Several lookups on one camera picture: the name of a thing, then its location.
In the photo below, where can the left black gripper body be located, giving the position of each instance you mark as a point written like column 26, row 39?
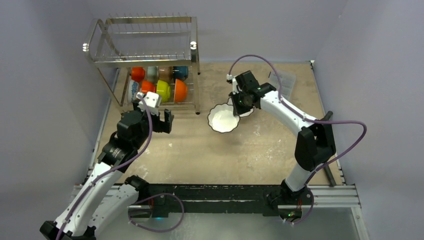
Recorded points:
column 157, row 125

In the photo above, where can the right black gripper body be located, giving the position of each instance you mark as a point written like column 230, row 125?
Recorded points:
column 239, row 108

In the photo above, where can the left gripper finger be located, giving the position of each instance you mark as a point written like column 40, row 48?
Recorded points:
column 136, row 106
column 168, row 121

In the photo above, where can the white fluted bowl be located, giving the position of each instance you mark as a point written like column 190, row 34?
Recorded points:
column 221, row 118
column 246, row 114

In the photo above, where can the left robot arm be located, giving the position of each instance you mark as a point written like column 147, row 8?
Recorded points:
column 91, row 211

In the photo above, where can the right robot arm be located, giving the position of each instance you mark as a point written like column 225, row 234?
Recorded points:
column 315, row 143

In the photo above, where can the metal two-tier dish rack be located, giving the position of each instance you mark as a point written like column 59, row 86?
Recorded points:
column 124, row 42

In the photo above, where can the white blue floral bowl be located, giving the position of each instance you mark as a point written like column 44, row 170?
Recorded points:
column 132, row 89

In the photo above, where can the front red-orange bowl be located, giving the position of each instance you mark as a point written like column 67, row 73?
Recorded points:
column 147, row 86

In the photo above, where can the red-orange bowl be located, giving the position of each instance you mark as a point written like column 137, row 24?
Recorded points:
column 147, row 86
column 138, row 74

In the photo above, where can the front orange bowl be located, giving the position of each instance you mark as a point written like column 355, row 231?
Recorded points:
column 180, row 91

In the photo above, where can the lime green bowl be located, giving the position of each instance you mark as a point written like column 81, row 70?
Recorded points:
column 164, row 90

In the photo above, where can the rear red-orange bowl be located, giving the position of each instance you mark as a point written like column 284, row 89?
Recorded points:
column 138, row 74

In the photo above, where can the pale green bowl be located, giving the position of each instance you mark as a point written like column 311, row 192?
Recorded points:
column 152, row 74

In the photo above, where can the clear plastic organizer box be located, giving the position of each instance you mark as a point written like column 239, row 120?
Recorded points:
column 287, row 81

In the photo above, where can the brown speckled bowl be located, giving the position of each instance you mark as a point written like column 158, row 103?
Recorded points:
column 165, row 73

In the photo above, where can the teal blue bowl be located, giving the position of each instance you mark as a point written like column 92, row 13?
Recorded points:
column 180, row 73

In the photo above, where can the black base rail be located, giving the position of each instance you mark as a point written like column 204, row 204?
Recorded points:
column 264, row 199

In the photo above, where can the aluminium frame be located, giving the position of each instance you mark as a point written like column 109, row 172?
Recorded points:
column 323, row 196

